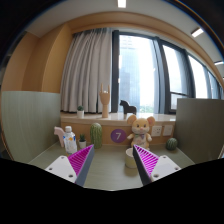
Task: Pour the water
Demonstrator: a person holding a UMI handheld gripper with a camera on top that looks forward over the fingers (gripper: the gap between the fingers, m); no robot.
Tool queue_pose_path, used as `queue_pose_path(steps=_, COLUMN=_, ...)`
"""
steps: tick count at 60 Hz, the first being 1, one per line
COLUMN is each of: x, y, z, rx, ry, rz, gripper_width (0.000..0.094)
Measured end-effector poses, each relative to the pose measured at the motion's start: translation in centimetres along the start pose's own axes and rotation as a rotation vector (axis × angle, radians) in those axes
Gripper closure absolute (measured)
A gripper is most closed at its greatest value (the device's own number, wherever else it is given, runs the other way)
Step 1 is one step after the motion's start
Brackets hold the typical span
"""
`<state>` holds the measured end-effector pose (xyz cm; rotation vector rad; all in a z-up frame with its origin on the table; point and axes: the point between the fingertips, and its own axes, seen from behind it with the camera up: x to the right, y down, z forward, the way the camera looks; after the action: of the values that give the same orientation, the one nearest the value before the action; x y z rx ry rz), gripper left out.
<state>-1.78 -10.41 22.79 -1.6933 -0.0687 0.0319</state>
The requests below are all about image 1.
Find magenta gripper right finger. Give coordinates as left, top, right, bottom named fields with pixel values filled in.
left=133, top=145, right=180, bottom=185

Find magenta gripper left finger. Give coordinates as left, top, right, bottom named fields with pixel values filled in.
left=46, top=145, right=94, bottom=186

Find clear plastic water bottle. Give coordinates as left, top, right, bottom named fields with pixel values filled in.
left=63, top=126, right=77, bottom=155

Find cream paper cup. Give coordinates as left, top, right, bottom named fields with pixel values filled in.
left=125, top=148, right=137, bottom=168

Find small potted plant on table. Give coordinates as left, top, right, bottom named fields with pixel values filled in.
left=79, top=134, right=86, bottom=149

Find round green cactus ornament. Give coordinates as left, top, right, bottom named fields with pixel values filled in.
left=166, top=138, right=178, bottom=151

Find plush mouse toy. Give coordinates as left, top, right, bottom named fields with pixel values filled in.
left=127, top=115, right=155, bottom=149

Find pink wooden horse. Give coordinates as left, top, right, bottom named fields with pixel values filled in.
left=54, top=127, right=64, bottom=146

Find tall green cactus ornament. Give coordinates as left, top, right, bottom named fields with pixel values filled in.
left=90, top=123, right=102, bottom=149

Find purple round number sticker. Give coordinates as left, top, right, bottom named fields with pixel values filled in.
left=111, top=129, right=126, bottom=143

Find small potted plant on sill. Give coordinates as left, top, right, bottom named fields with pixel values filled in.
left=77, top=105, right=84, bottom=119

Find black wooden horse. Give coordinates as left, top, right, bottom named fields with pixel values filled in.
left=120, top=100, right=137, bottom=114

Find wooden hand model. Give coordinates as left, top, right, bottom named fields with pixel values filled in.
left=99, top=88, right=110, bottom=118

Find grey curtain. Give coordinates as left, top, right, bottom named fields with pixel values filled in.
left=60, top=28, right=112, bottom=113

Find white wall socket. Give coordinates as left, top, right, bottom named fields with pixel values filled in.
left=151, top=126, right=162, bottom=137

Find white wall switch plate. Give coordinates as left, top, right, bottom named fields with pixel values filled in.
left=163, top=125, right=173, bottom=136

